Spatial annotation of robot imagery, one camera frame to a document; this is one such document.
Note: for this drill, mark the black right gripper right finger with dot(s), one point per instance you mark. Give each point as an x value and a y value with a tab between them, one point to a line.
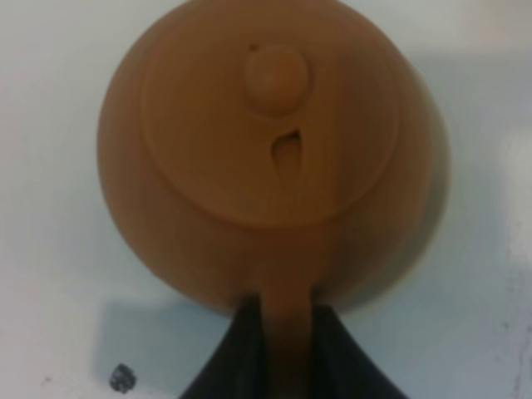
340	368

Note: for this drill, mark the brown clay teapot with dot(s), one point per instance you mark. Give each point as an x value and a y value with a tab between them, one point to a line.
270	150

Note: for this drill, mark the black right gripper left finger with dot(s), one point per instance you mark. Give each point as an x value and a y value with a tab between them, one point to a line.
237	369

